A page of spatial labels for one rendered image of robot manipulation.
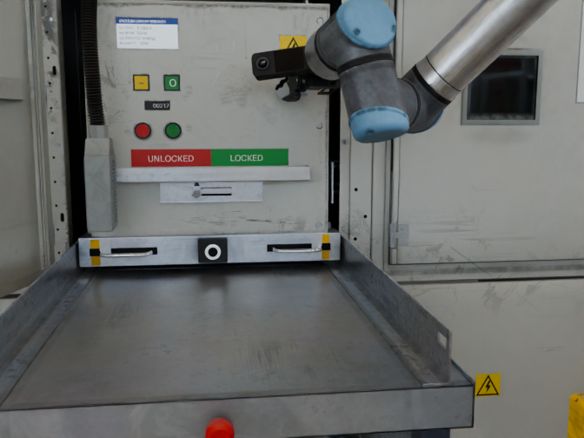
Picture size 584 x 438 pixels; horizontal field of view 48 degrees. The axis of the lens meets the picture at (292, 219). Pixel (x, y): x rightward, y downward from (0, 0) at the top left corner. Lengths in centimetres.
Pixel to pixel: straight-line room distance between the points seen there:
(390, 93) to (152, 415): 58
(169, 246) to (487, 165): 71
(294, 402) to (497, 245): 86
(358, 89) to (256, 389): 48
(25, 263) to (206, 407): 73
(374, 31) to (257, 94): 40
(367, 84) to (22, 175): 73
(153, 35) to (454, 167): 69
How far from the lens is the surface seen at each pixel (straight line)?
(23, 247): 142
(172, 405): 79
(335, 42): 107
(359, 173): 145
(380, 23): 105
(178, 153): 136
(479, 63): 113
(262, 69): 120
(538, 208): 158
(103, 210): 128
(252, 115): 136
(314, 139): 138
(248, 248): 138
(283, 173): 133
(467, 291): 155
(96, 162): 127
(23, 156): 141
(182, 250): 138
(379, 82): 103
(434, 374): 86
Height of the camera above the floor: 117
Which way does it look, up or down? 9 degrees down
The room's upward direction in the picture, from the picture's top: straight up
